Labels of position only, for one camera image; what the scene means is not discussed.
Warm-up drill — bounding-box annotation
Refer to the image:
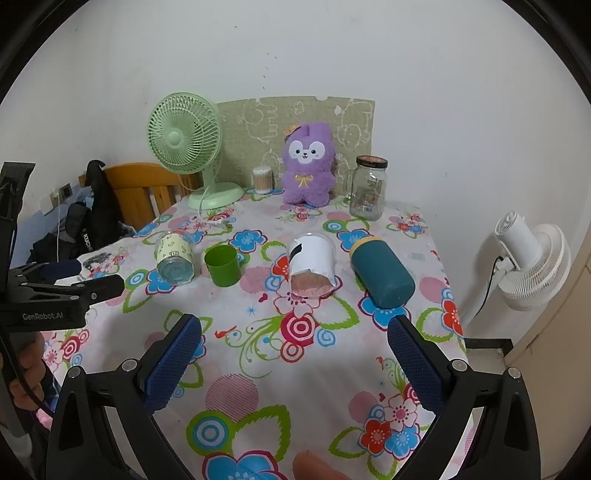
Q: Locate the person's left hand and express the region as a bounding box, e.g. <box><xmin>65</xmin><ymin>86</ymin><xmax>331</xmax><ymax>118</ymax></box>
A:
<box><xmin>10</xmin><ymin>331</ymin><xmax>49</xmax><ymax>411</ymax></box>

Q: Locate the wooden headboard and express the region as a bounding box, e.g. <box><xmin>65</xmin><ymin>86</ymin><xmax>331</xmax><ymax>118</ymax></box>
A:
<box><xmin>78</xmin><ymin>162</ymin><xmax>204</xmax><ymax>232</ymax></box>

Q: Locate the white wall fan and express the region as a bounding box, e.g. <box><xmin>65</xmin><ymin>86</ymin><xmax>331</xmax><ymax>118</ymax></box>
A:
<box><xmin>494</xmin><ymin>211</ymin><xmax>572</xmax><ymax>312</ymax></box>

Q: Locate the dark clothes pile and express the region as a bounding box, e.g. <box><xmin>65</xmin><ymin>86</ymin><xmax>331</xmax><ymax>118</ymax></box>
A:
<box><xmin>28</xmin><ymin>231</ymin><xmax>81</xmax><ymax>271</ymax></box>

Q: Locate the floral tablecloth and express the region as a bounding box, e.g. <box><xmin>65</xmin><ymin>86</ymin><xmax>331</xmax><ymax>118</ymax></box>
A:
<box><xmin>37</xmin><ymin>194</ymin><xmax>467</xmax><ymax>480</ymax></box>

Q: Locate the white and pink cup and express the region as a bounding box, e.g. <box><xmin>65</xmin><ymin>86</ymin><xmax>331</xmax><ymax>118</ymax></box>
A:
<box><xmin>287</xmin><ymin>233</ymin><xmax>337</xmax><ymax>296</ymax></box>

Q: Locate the purple plush rabbit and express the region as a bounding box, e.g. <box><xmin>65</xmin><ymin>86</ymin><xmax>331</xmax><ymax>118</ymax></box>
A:
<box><xmin>280</xmin><ymin>121</ymin><xmax>338</xmax><ymax>205</ymax></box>

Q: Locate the white fan cable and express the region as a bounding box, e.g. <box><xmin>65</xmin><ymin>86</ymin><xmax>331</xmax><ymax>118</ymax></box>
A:
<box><xmin>198</xmin><ymin>203</ymin><xmax>234</xmax><ymax>228</ymax></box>

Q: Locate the glass jar mug with lid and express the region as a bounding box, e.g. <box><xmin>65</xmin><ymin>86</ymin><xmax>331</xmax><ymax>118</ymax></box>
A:
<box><xmin>344</xmin><ymin>155</ymin><xmax>389</xmax><ymax>220</ymax></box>

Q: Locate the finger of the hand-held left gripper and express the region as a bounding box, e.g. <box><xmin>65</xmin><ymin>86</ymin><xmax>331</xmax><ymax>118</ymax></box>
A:
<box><xmin>69</xmin><ymin>274</ymin><xmax>126</xmax><ymax>306</ymax></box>

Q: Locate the cotton swab container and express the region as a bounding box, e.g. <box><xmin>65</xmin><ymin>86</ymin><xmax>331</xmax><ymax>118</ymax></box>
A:
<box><xmin>252</xmin><ymin>165</ymin><xmax>275</xmax><ymax>192</ymax></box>

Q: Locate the glass cup with yellow label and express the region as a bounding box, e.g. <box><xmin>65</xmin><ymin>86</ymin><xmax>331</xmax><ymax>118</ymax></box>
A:
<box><xmin>154</xmin><ymin>232</ymin><xmax>195</xmax><ymax>283</ymax></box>

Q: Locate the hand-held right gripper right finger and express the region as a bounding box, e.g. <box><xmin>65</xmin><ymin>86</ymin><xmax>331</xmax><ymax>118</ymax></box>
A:
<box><xmin>387</xmin><ymin>315</ymin><xmax>542</xmax><ymax>480</ymax></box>

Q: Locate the green printed foam board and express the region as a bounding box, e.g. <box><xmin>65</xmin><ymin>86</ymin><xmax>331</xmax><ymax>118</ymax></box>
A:
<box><xmin>217</xmin><ymin>95</ymin><xmax>376</xmax><ymax>195</ymax></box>

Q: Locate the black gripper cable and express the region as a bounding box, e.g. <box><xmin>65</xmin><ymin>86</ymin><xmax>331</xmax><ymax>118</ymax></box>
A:
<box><xmin>0</xmin><ymin>330</ymin><xmax>54</xmax><ymax>416</ymax></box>

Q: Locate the green desk fan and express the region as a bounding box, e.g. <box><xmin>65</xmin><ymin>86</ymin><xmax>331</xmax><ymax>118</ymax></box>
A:
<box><xmin>148</xmin><ymin>92</ymin><xmax>245</xmax><ymax>209</ymax></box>

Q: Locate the black fan cable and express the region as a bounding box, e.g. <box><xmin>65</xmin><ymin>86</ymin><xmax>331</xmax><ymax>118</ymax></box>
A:
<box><xmin>473</xmin><ymin>256</ymin><xmax>504</xmax><ymax>319</ymax></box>

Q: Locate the black bag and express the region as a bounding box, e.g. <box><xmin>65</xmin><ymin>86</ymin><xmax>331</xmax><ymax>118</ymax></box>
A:
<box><xmin>65</xmin><ymin>160</ymin><xmax>123</xmax><ymax>254</ymax></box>

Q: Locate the white charging cable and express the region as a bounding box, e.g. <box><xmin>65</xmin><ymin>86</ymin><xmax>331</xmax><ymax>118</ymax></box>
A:
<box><xmin>52</xmin><ymin>194</ymin><xmax>66</xmax><ymax>259</ymax></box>

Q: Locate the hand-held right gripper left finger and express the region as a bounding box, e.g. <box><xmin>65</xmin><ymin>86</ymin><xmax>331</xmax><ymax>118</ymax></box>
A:
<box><xmin>46</xmin><ymin>313</ymin><xmax>204</xmax><ymax>480</ymax></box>

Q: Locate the green plastic cup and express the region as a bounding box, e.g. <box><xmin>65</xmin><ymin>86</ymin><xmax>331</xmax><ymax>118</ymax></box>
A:
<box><xmin>204</xmin><ymin>246</ymin><xmax>242</xmax><ymax>288</ymax></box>

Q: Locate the teal thermos bottle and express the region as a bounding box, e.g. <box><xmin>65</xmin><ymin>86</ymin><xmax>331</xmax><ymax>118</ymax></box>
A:
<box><xmin>349</xmin><ymin>235</ymin><xmax>416</xmax><ymax>309</ymax></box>

